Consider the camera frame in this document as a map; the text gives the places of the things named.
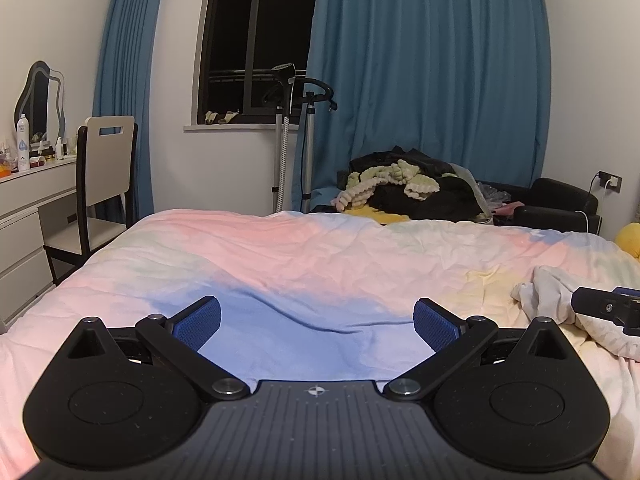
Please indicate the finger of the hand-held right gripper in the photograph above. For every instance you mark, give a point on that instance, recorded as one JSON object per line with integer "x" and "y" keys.
{"x": 627, "y": 291}
{"x": 597, "y": 307}

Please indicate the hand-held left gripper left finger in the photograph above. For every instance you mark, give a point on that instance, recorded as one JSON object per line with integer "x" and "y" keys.
{"x": 200, "y": 322}

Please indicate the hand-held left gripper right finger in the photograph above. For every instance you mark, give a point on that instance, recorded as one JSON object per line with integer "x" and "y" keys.
{"x": 435, "y": 322}

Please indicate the white printed T-shirt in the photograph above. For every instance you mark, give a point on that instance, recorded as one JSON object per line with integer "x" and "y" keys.
{"x": 550, "y": 295}

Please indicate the pile of black clothes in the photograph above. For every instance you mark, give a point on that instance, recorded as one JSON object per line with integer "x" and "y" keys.
{"x": 450, "y": 200}

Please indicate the yellow plush toy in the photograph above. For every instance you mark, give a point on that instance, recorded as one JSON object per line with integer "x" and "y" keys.
{"x": 631, "y": 241}

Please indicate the black armchair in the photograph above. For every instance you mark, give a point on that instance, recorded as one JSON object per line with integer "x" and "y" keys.
{"x": 555, "y": 200}

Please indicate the yellow cloth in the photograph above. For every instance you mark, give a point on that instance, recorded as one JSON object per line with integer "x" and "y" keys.
{"x": 387, "y": 216}

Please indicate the pastel rainbow duvet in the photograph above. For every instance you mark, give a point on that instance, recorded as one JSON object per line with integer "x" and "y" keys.
{"x": 300, "y": 260}

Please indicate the pink cloth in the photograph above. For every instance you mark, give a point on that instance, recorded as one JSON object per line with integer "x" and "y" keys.
{"x": 507, "y": 208}

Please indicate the cream ruffled knit garment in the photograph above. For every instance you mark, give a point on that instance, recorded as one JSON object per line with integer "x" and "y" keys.
{"x": 385, "y": 175}

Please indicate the white and black chair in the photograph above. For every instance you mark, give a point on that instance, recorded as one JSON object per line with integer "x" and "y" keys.
{"x": 107, "y": 160}

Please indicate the white dressing table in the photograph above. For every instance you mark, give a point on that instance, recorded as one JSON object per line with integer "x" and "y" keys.
{"x": 25, "y": 240}

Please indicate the standing garment steamer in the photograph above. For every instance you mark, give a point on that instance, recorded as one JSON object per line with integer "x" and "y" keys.
{"x": 311, "y": 150}

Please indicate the cream items on windowsill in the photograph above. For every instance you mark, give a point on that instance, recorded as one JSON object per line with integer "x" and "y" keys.
{"x": 220, "y": 117}

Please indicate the small white bottle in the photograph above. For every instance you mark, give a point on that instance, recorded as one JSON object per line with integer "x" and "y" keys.
{"x": 59, "y": 149}

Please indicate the wide blue curtain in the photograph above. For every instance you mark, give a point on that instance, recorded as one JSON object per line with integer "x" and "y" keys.
{"x": 425, "y": 85}

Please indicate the tall white spray bottle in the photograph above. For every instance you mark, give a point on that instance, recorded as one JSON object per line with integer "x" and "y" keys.
{"x": 23, "y": 147}

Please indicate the narrow blue curtain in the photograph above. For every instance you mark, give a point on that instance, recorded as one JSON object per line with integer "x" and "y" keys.
{"x": 125, "y": 85}

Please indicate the colourful clutter on dressing table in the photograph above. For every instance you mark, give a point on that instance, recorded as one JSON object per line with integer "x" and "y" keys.
{"x": 5, "y": 166}

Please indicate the wavy black-framed mirror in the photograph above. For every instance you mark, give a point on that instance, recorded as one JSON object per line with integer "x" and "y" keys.
{"x": 37, "y": 100}

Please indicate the dark window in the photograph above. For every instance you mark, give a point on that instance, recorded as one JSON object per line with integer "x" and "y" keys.
{"x": 280, "y": 20}

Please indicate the wall socket with charger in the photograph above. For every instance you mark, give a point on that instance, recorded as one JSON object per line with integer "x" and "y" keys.
{"x": 611, "y": 181}

